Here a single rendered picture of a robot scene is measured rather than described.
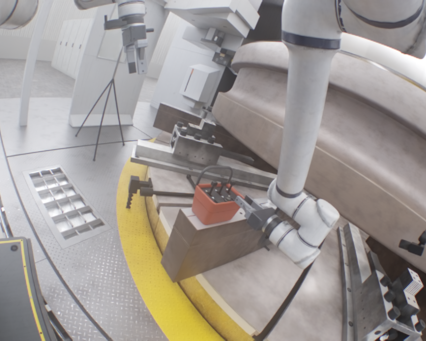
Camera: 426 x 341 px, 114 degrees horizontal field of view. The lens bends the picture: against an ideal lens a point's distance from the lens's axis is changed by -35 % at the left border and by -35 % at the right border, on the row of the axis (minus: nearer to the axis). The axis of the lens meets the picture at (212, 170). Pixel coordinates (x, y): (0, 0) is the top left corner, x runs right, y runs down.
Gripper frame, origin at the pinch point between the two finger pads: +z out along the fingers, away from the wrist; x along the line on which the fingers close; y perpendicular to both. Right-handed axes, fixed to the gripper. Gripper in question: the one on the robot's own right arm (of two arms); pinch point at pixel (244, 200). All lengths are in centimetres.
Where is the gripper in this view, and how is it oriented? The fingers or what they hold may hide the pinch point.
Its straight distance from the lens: 82.2
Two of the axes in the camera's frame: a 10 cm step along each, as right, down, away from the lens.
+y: 3.6, -8.6, -3.7
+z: -5.8, -5.2, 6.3
